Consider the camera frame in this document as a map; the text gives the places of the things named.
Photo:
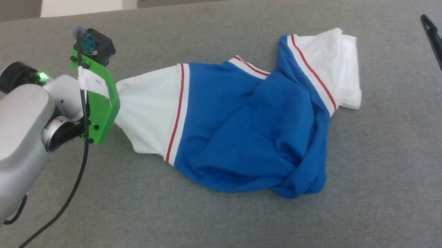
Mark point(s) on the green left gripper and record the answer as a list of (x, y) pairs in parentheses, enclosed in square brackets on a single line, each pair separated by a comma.
[(100, 117)]

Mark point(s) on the blue and white shirt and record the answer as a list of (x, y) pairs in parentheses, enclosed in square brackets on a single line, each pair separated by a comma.
[(245, 138)]

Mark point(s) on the white rectangular box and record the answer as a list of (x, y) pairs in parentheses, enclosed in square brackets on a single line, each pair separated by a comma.
[(89, 2)]

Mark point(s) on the grey fabric sofa cushion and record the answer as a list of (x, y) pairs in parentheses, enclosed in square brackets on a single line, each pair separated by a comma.
[(253, 232)]

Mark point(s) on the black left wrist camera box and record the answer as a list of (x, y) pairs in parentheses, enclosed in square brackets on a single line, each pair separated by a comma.
[(100, 46)]

